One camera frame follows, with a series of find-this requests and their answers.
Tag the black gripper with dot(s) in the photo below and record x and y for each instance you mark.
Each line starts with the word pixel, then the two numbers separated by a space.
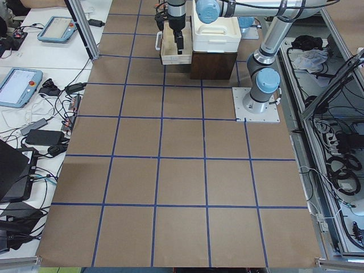
pixel 176 24

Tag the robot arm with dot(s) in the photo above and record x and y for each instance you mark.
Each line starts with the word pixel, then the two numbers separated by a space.
pixel 176 13
pixel 265 80

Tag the light wooden drawer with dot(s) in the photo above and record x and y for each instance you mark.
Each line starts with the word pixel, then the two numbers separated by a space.
pixel 168 51

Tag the dark brown wooden cabinet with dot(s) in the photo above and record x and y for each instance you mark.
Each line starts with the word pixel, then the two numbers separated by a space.
pixel 212 66

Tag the white plastic tray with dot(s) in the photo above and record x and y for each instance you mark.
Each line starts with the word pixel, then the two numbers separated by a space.
pixel 211 32

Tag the black power adapter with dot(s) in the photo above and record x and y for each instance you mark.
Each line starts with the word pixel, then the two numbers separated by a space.
pixel 96 23

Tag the far teach pendant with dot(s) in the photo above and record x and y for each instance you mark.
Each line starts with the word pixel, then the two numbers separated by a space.
pixel 58 29

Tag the teach pendant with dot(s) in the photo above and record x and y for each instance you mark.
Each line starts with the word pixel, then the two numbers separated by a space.
pixel 18 86
pixel 58 29

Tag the white cloth pile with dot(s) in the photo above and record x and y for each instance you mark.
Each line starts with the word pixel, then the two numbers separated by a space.
pixel 311 61

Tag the near teach pendant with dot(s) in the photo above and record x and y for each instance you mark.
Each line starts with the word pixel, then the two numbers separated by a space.
pixel 18 86

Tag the large black power brick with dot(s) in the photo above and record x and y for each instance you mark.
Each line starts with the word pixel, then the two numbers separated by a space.
pixel 44 137

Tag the black laptop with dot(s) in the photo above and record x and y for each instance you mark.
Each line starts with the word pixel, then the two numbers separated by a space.
pixel 17 170

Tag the white drawer handle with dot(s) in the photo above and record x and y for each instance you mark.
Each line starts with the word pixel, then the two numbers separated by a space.
pixel 158 41

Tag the aluminium frame post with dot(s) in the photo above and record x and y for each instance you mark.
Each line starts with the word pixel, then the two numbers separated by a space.
pixel 77 13

